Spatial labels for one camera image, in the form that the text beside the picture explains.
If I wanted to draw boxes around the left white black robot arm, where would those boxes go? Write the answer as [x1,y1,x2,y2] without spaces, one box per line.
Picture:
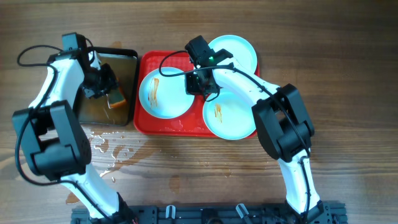
[12,47,137,223]

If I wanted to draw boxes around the red plastic tray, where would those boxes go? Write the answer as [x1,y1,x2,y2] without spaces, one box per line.
[133,50,216,138]

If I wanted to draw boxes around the stained pale blue plate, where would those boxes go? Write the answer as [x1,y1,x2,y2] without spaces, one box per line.
[139,68,195,119]

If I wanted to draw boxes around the orange sponge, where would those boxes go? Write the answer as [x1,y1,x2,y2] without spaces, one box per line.
[107,87,127,109]

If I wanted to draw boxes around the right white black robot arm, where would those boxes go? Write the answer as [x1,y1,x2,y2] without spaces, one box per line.
[187,49,321,223]

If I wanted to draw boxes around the black tray with brown water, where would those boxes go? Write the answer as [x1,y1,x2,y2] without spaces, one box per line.
[73,47,139,126]

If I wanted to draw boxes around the black mounting rail base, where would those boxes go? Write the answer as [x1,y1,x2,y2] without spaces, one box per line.
[70,202,347,224]

